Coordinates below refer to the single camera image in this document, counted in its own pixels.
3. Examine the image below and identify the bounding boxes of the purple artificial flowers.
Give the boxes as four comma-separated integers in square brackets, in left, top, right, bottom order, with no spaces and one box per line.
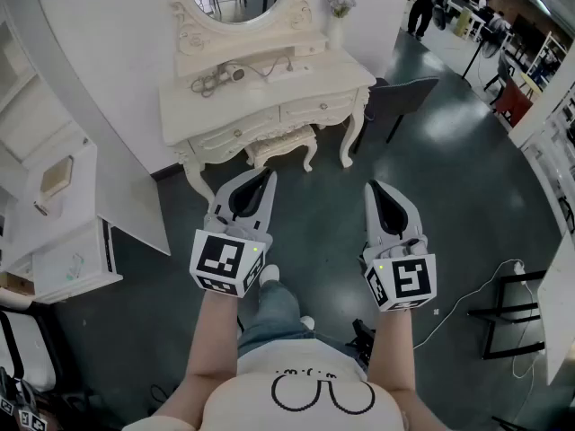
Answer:
[326,0,358,20]

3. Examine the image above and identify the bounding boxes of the oval mirror with carved frame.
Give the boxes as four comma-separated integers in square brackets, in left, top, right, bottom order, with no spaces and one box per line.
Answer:
[170,0,332,79]

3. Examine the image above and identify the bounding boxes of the white table top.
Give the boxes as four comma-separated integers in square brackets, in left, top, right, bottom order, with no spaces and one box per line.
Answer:
[536,239,575,386]

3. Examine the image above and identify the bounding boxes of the person's left forearm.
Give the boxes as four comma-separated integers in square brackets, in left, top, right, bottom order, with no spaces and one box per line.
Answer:
[155,287,240,418]

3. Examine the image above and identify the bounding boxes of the person's right forearm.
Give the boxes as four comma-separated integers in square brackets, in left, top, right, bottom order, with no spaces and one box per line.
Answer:
[367,307,456,431]

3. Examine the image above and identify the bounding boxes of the white side cabinet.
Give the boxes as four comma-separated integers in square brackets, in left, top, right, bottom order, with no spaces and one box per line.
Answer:
[0,119,125,305]

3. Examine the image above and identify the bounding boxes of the beige box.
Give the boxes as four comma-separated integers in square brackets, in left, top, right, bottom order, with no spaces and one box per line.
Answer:
[39,154,75,198]

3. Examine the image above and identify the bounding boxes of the white chair with black frame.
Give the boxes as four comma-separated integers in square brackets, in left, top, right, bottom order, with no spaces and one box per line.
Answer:
[0,303,64,394]

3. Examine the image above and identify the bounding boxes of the dark upholstered chair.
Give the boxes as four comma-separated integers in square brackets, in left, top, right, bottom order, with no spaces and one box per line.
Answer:
[362,76,441,155]

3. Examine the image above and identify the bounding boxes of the white vase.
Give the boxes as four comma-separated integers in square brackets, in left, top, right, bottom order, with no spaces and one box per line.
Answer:
[326,14,345,51]

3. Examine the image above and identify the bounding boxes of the person's blue jeans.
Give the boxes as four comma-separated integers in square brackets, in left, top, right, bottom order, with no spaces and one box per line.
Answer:
[235,278,360,367]

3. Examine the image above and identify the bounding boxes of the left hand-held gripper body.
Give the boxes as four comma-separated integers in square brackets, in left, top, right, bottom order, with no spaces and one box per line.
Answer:
[188,210,275,299]

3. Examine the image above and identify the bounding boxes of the person's white printed t-shirt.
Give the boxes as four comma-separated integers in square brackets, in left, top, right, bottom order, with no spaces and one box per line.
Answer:
[120,337,411,431]

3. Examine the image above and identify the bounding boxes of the black harness clip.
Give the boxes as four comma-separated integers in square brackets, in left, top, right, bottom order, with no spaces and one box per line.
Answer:
[345,317,376,368]

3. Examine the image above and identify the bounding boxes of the white office table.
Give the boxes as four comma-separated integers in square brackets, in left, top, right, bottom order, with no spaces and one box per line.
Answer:
[442,0,490,40]

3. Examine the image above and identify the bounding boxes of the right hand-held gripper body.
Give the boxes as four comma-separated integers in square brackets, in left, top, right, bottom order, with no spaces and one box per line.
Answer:
[357,234,438,314]

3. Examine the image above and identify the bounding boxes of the cream carved dressing table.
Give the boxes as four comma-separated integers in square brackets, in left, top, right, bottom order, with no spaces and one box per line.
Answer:
[159,45,378,206]

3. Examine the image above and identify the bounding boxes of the cream padded stool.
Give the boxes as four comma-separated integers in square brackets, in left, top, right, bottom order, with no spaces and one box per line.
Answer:
[244,125,318,173]

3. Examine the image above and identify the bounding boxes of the idle hand-held gripper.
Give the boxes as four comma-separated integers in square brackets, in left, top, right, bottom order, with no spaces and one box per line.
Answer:
[0,365,49,431]

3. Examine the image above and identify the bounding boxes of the white shelf rack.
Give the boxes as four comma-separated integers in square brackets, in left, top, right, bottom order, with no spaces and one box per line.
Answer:
[509,83,575,233]

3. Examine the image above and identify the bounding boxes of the white floor cable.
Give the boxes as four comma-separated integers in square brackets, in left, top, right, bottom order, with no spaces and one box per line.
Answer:
[411,258,548,380]

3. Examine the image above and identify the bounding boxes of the black metal table frame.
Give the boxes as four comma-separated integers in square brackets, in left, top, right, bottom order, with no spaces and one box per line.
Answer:
[466,268,548,361]

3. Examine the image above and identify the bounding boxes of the red chair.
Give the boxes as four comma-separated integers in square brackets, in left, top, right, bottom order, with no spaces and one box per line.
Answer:
[495,78,536,128]

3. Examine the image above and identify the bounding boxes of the cream dressing table drawer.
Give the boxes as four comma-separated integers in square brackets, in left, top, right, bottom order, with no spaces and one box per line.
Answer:
[279,89,357,126]
[191,117,280,153]

